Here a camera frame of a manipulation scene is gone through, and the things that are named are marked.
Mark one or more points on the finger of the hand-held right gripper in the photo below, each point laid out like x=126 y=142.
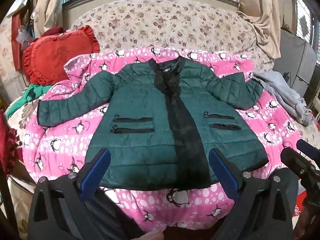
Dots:
x=297 y=161
x=306 y=145

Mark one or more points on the red wall hanging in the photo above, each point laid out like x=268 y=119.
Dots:
x=17 y=37

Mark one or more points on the side window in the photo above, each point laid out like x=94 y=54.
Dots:
x=306 y=17

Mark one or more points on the dark red cloth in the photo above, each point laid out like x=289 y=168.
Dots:
x=8 y=140

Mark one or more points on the bright green cloth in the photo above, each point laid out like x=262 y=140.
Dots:
x=30 y=93

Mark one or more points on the floral bed sheet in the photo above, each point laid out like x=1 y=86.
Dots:
x=162 y=25

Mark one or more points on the beige curtain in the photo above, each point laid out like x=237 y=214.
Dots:
x=47 y=2
x=260 y=12

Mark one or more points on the red ruffled heart pillow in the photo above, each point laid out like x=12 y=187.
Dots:
x=55 y=55

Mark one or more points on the dark green quilted jacket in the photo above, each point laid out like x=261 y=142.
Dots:
x=140 y=100

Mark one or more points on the grey appliance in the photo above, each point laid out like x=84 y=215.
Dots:
x=295 y=55

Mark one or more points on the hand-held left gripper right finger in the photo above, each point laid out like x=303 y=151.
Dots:
x=223 y=172

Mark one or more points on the white paper sheet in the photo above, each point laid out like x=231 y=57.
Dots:
x=21 y=1

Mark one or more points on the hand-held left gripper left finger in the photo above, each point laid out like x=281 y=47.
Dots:
x=97 y=171

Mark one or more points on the pink penguin print blanket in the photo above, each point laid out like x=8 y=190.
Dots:
x=62 y=140

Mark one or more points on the grey garment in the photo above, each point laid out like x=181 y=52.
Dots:
x=282 y=92

